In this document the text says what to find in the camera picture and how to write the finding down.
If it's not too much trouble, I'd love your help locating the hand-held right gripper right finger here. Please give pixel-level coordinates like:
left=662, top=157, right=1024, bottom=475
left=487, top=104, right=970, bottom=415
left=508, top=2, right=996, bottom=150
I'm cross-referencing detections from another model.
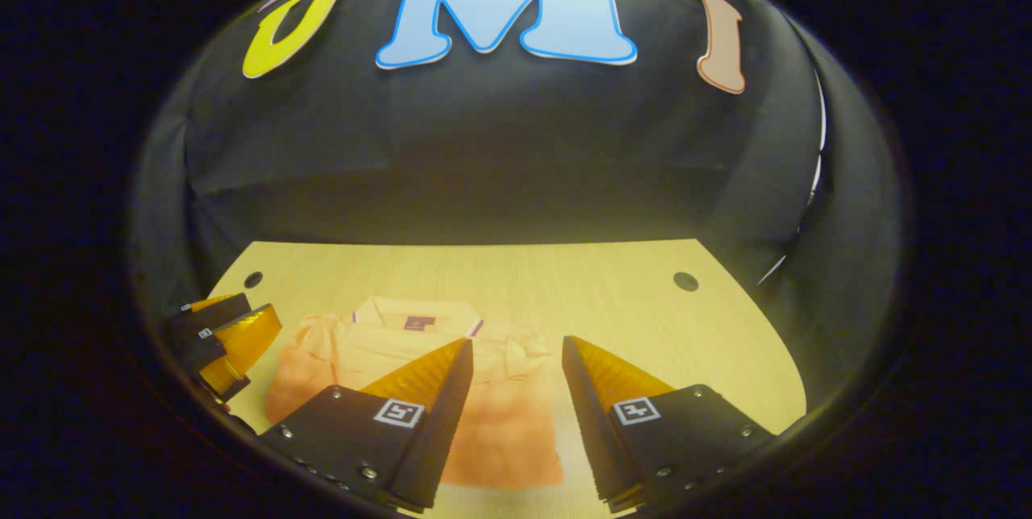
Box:
left=562, top=335, right=776, bottom=513

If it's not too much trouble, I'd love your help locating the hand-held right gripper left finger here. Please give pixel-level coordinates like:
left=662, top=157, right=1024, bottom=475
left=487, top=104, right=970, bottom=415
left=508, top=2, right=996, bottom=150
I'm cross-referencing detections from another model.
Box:
left=260, top=338, right=475, bottom=513

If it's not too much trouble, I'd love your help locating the orange T-shirt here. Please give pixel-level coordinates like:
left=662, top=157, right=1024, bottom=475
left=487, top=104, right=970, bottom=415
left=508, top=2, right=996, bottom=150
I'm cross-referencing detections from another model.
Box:
left=264, top=296, right=565, bottom=490

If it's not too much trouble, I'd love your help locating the black backdrop cloth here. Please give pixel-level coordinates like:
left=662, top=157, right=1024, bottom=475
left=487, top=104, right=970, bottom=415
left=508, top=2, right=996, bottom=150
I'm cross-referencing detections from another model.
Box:
left=129, top=0, right=908, bottom=391

